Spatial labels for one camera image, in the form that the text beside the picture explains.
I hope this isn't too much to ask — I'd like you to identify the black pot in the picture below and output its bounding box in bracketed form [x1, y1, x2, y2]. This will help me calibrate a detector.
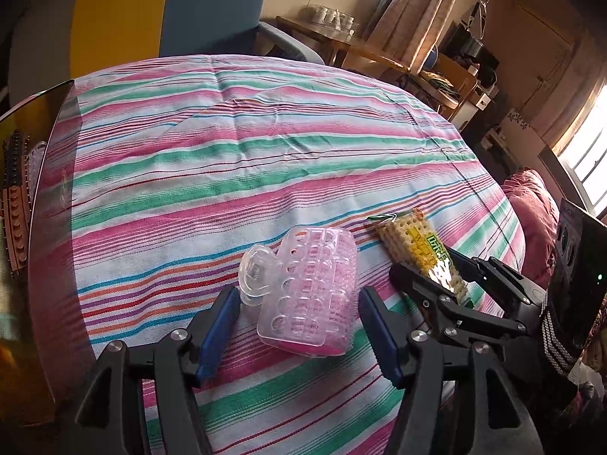
[458, 33, 484, 60]

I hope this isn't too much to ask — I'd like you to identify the grey yellow blue armchair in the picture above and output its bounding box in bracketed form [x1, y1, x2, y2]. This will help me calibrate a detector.
[9, 0, 326, 105]

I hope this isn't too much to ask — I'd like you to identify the red pillow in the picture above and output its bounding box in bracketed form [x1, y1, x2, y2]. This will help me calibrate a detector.
[503, 168, 560, 290]

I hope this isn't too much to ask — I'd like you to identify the wooden side table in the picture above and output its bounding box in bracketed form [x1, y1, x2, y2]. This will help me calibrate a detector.
[275, 15, 413, 74]

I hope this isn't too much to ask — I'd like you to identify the orange plastic rack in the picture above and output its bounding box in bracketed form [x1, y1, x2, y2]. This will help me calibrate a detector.
[0, 185, 31, 276]

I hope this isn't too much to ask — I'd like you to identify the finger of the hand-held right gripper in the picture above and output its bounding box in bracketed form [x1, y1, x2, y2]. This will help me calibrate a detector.
[446, 246, 551, 318]
[389, 262, 529, 342]

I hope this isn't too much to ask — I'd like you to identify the gold metal tin container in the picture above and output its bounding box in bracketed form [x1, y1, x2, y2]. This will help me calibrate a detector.
[0, 80, 98, 430]

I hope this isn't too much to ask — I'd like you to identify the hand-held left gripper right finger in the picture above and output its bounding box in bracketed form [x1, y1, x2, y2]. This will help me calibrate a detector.
[358, 287, 546, 455]

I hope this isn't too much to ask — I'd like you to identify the tray of glass cups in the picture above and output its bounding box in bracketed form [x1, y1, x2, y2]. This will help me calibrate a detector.
[303, 4, 356, 31]

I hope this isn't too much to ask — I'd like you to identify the floral patterned clothing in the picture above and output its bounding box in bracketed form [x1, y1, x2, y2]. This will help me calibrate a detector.
[564, 303, 607, 422]

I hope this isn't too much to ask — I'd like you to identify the black white comb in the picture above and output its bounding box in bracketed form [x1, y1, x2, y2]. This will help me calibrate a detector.
[2, 133, 30, 190]

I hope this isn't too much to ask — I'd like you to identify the striped tablecloth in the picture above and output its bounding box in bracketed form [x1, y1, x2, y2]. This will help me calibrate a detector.
[28, 54, 527, 455]

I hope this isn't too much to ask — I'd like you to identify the beige curtain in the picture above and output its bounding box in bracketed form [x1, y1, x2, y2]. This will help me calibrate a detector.
[367, 0, 480, 74]

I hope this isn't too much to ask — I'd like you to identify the yellow label cracker packet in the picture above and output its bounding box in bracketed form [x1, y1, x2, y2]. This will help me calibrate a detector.
[365, 209, 477, 309]

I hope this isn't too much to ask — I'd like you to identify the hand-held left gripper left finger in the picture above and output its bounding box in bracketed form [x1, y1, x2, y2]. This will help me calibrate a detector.
[59, 286, 242, 455]

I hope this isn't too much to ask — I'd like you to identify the glass window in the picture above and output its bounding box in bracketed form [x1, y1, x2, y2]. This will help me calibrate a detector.
[560, 99, 607, 214]

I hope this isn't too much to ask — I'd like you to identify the green patterned cloth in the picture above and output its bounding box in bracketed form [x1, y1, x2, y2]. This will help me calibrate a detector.
[420, 70, 458, 93]

